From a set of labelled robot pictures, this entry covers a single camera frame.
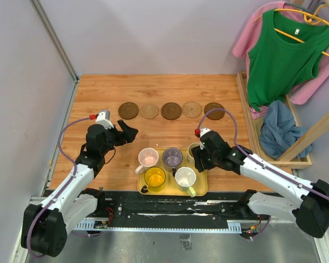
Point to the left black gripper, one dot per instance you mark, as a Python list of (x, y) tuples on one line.
[(130, 133)]

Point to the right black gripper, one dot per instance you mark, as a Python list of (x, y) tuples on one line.
[(200, 163)]

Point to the dark wooden coaster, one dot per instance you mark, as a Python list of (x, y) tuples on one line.
[(171, 111), (128, 110), (215, 115)]

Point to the cream plastic cup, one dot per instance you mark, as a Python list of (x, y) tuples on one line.
[(190, 156)]

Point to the woven rattan coaster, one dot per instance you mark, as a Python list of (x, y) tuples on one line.
[(149, 111), (192, 109)]

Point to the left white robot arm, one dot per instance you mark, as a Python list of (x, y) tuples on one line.
[(46, 226)]

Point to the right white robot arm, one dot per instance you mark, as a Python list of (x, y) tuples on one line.
[(300, 201)]

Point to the pink plastic cup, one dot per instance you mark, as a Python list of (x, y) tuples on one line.
[(147, 158)]

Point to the purple plastic cup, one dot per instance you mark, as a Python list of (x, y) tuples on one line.
[(172, 159)]

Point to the yellow transparent cup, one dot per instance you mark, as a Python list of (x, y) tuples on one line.
[(154, 179)]

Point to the yellow plastic tray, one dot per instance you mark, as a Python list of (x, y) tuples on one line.
[(170, 186)]

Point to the blue crumpled cloth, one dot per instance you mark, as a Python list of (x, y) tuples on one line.
[(279, 130)]

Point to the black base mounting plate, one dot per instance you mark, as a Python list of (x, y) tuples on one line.
[(131, 210)]

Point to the green tank top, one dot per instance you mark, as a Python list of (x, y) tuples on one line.
[(268, 83)]

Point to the pink t-shirt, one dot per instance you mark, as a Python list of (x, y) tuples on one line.
[(299, 94)]

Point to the yellow clothes hanger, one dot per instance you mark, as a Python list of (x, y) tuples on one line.
[(309, 22)]

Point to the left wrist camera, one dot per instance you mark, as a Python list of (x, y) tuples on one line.
[(102, 118)]

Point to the white cup green handle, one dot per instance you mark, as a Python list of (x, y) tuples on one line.
[(185, 178)]

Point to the wooden clothes rack frame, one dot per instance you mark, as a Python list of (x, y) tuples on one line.
[(254, 125)]

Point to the aluminium rail frame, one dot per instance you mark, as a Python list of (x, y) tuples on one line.
[(271, 240)]

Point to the aluminium corner post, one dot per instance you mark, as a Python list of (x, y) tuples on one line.
[(43, 17)]

